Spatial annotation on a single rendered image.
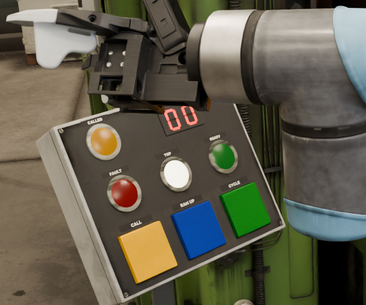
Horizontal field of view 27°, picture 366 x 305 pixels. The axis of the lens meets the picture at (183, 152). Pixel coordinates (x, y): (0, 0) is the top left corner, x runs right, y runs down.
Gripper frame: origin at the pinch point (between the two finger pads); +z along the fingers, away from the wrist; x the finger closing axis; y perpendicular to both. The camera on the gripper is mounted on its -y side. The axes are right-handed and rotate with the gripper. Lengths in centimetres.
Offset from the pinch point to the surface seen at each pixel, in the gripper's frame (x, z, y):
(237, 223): 50, -6, 12
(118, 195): 33.9, 7.2, 12.0
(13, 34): 490, 408, -196
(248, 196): 53, -7, 8
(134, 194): 36.0, 5.7, 11.3
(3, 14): 478, 413, -211
